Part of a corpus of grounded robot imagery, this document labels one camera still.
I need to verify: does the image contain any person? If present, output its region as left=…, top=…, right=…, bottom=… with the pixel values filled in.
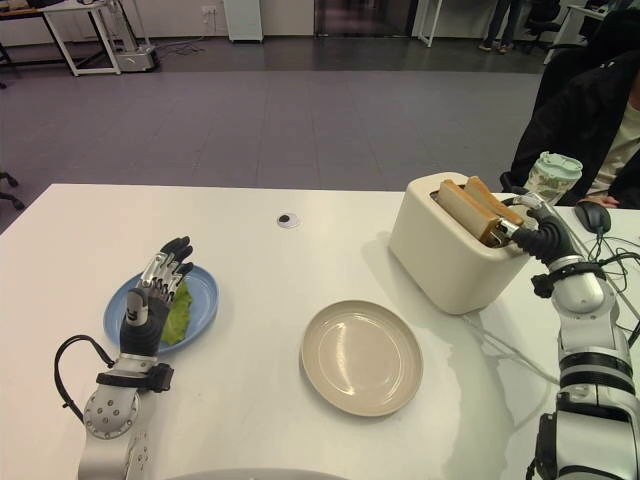
left=508, top=7, right=640, bottom=210
left=477, top=0, right=522, bottom=56

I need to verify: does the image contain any cream toaster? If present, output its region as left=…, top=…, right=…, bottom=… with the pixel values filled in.
left=388, top=172, right=534, bottom=316

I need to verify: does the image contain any black office chair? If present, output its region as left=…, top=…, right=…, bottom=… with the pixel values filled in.
left=518, top=0, right=567, bottom=55

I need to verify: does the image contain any thin black desk cable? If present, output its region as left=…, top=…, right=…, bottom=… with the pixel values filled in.
left=582, top=227, right=640, bottom=324

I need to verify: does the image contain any beige plate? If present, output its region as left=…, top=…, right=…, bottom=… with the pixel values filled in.
left=299, top=299, right=425, bottom=418

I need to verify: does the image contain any pale green lidded cup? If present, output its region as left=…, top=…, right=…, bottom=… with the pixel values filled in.
left=523, top=150, right=584, bottom=207

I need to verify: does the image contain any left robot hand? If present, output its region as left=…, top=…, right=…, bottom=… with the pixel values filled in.
left=118, top=236, right=196, bottom=358

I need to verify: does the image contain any white cabinet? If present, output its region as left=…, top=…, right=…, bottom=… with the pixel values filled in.
left=221, top=0, right=265, bottom=44

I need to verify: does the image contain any green lettuce leaf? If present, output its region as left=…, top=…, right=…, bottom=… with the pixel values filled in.
left=160, top=281, right=194, bottom=347

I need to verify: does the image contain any white cord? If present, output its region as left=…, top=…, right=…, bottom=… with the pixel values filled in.
left=458, top=310, right=562, bottom=387

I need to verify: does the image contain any black computer mouse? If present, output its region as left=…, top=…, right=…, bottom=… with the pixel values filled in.
left=573, top=200, right=613, bottom=233

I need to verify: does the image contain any blue plate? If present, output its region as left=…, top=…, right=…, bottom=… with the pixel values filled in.
left=102, top=263, right=221, bottom=356

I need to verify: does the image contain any black chair base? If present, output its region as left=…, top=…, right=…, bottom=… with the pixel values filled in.
left=0, top=171, right=27, bottom=212

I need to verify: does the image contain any bread slice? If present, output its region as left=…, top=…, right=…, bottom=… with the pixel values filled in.
left=438, top=178, right=502, bottom=246
left=464, top=175, right=526, bottom=229

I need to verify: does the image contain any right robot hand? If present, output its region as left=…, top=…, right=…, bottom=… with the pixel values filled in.
left=486, top=192, right=586, bottom=266

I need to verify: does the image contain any white wheeled machine base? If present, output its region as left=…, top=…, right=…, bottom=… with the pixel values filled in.
left=113, top=0, right=162, bottom=75

